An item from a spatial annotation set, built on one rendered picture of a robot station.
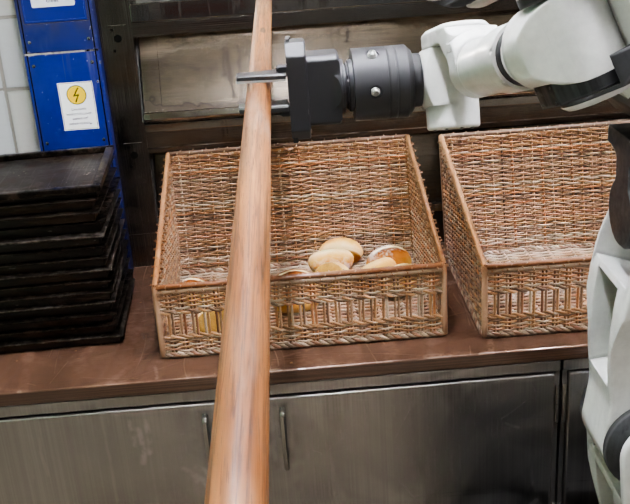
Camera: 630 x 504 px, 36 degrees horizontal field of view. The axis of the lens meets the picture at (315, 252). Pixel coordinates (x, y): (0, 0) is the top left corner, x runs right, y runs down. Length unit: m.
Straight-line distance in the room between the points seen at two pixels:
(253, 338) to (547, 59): 0.50
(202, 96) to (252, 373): 1.65
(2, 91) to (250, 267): 1.61
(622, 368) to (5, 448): 1.12
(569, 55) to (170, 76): 1.34
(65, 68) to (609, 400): 1.31
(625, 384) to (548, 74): 0.62
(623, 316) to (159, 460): 0.94
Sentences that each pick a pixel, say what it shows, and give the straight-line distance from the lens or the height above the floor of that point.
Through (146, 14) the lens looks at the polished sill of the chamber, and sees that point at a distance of 2.15.
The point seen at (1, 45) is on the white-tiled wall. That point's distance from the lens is 2.21.
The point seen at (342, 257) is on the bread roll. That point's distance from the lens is 2.09.
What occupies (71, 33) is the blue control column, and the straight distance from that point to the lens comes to 2.15.
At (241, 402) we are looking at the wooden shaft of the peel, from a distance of 0.51.
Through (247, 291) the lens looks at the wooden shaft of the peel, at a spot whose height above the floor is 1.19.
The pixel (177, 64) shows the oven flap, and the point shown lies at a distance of 2.17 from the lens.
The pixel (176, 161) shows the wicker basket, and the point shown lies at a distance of 2.20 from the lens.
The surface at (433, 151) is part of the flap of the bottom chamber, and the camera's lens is 2.25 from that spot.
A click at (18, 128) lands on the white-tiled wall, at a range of 2.25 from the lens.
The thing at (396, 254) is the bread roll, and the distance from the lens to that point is 2.11.
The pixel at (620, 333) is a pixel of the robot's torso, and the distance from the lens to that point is 1.40.
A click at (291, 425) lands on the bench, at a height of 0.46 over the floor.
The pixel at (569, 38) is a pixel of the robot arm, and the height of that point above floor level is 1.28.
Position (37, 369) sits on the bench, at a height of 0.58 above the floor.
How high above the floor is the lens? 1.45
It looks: 22 degrees down
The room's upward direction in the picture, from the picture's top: 4 degrees counter-clockwise
